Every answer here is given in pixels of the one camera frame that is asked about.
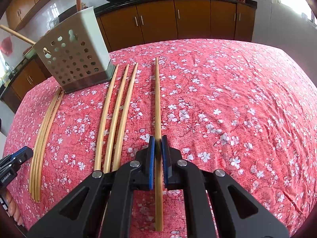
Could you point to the person's left hand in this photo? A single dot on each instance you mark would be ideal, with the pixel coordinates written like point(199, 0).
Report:
point(13, 210)

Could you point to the black kitchen countertop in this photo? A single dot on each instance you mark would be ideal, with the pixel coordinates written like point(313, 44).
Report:
point(137, 22)

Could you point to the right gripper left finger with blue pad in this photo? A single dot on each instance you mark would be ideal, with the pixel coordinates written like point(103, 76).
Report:
point(101, 205)

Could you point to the beige perforated utensil holder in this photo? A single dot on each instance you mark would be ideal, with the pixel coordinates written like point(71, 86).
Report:
point(75, 54)

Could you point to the lower wooden kitchen cabinets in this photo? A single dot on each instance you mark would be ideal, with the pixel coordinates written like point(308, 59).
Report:
point(76, 51)

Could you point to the red plastic bag on wall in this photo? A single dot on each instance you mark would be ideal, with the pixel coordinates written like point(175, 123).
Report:
point(6, 46)

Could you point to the pink floral tablecloth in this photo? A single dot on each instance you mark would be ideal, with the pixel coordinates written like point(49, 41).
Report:
point(246, 108)

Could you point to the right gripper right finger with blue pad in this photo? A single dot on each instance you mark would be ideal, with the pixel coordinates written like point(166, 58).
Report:
point(215, 204)

